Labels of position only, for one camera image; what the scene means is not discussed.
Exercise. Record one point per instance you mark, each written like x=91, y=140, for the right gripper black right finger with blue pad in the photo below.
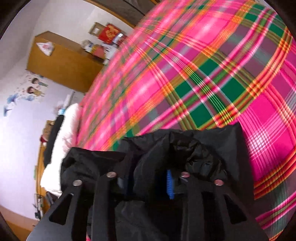
x=208, y=211

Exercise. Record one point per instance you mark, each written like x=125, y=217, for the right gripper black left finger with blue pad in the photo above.
x=67, y=217

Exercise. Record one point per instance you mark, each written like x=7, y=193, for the black puffer jacket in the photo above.
x=220, y=153

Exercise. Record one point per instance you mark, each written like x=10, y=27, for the white pink puffer coat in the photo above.
x=65, y=140

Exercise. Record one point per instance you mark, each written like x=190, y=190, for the black fur coat collar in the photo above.
x=51, y=140

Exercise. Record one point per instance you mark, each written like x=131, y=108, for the wooden wardrobe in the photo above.
x=68, y=65

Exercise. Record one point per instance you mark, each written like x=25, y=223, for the pink plaid bed sheet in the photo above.
x=195, y=65

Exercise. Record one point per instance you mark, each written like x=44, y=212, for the white plastic bag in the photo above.
x=47, y=48

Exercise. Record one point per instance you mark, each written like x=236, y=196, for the pink storage basket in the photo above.
x=98, y=51

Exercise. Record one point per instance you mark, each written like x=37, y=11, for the red gift box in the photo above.
x=109, y=33

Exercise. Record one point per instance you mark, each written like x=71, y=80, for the cardboard box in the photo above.
x=96, y=29

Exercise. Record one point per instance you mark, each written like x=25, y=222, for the wooden door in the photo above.
x=130, y=12

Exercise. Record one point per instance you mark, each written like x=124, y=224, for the cartoon couple wall sticker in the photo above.
x=30, y=87

